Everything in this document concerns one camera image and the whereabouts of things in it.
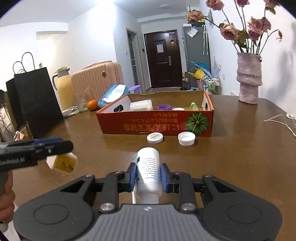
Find white flat lid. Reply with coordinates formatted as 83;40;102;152
147;132;164;144

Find pink ribbed suitcase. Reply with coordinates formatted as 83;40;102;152
71;61;124;100

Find white spray bottle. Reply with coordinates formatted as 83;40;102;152
132;147;162;204

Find orange fruit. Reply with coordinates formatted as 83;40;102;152
87;99;99;111

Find dark brown door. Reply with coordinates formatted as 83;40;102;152
144;30;183;88

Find purple ring lid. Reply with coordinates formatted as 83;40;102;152
157;104;172;110

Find grey refrigerator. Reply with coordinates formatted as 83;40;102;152
182;23;211;89

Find person left hand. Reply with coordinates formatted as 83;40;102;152
0;171;16;223

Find white charger cable bundle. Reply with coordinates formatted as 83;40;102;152
61;105;80;118

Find pink ceramic vase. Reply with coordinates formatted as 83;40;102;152
236;53;262;105

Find white ribbed bottle cap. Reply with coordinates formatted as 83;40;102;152
178;132;196;147

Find red cardboard box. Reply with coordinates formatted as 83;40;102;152
96;91;214;137

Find purple plastic stool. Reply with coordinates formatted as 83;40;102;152
128;85;142;94

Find yellow watering can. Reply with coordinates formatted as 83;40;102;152
188;68;205;80

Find green spray bottle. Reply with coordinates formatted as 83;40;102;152
189;102;199;110

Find yellow thermos jug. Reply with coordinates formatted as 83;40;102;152
52;67;75;111

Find dried pink roses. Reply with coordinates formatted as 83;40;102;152
185;0;283;55

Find white earphone cable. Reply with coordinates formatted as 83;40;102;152
263;112;296;137

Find black paper bag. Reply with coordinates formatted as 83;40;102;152
6;60;63;138

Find blue tissue pack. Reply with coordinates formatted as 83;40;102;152
98;84;130;108

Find clear glass cup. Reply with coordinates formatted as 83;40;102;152
74;87;89;113

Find white cap inside box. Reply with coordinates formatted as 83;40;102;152
172;108;185;111

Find beige power adapter cube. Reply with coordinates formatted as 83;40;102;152
46;153;78;174

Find white plastic container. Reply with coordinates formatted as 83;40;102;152
129;99;153;111

